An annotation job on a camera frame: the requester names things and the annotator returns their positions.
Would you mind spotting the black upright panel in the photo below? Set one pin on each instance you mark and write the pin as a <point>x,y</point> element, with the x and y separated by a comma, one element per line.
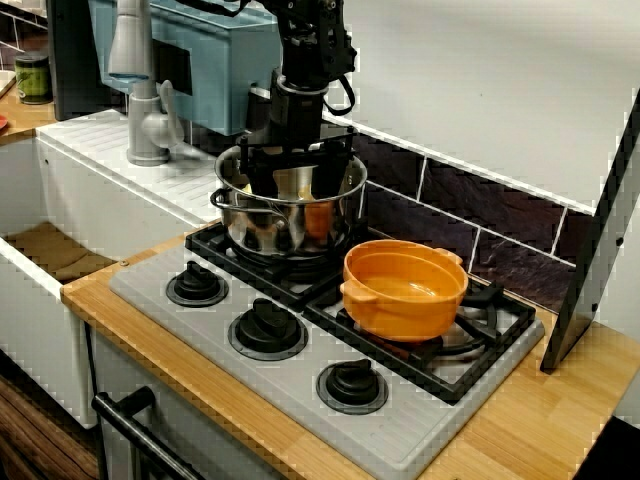
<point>75,60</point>

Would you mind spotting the black side board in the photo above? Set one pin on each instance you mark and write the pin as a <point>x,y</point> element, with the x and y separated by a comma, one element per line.
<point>585,280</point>

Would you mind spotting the stainless steel pot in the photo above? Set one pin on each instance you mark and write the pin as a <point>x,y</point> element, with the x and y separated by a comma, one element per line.
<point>260,230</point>

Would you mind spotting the gray toy faucet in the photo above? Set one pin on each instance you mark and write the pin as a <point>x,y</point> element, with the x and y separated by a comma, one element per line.
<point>145,125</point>

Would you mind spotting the light cutting board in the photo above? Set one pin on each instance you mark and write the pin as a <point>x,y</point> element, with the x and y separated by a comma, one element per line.
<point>6,82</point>

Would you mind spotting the black burner grate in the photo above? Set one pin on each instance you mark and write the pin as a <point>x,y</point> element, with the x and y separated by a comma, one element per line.
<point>505,310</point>
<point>210,245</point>

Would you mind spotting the red plate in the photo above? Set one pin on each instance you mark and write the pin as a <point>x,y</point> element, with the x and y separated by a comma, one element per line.
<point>2,123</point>

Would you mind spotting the white toy kitchen unit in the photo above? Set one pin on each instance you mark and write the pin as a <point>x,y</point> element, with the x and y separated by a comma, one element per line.
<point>100,200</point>

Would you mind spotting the blue plastic bin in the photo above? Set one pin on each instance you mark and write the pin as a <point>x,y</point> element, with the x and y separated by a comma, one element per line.
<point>225,65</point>

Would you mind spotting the black stove knob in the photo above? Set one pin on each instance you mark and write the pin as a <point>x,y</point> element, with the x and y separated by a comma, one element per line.
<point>267,327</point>
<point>352,385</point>
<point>196,285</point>

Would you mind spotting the gray stove top panel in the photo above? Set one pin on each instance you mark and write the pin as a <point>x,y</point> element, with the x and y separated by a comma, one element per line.
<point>200,330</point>

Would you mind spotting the brown cardboard sheet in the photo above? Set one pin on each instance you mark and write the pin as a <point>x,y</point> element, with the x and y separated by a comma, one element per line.
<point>55,250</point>

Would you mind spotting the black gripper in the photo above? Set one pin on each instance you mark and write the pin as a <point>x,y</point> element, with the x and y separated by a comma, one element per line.
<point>297,115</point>

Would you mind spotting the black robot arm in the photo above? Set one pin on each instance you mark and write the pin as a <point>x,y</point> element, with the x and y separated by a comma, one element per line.
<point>310,45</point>

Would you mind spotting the orange plastic pot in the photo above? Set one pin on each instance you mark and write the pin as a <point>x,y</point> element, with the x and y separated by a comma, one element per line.
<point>400,310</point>

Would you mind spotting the green can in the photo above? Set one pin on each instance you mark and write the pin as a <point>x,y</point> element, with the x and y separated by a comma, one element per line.
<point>33,80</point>

